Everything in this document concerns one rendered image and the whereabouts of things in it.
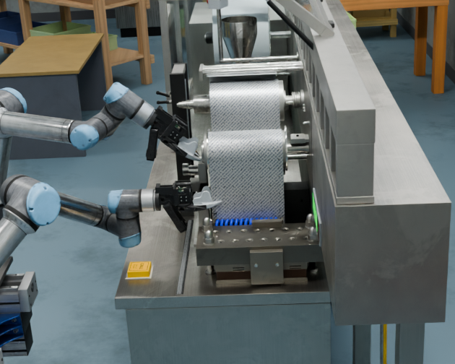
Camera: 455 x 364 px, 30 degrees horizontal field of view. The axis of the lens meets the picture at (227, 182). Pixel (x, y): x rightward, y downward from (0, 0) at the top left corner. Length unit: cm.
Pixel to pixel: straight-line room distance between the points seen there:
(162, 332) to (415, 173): 104
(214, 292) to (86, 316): 182
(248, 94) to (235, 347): 84
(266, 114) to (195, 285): 64
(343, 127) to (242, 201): 101
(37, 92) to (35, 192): 397
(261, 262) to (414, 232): 80
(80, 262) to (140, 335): 223
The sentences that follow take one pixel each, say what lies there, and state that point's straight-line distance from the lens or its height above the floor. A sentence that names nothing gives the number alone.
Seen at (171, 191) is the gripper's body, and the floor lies 115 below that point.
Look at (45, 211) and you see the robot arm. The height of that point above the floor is 121.
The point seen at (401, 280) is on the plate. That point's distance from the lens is 195.
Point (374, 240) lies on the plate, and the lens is 190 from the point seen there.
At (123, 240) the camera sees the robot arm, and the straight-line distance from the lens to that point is 280.
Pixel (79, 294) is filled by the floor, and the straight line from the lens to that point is 458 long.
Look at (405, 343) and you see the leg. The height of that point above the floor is 104.
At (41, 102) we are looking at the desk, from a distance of 645.
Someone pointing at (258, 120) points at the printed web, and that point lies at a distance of 290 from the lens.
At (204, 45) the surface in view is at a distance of 366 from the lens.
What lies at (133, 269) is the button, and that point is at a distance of 275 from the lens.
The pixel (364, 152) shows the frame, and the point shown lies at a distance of 182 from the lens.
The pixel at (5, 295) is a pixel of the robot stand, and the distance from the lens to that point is 308.
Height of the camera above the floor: 219
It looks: 22 degrees down
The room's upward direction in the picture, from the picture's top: 3 degrees counter-clockwise
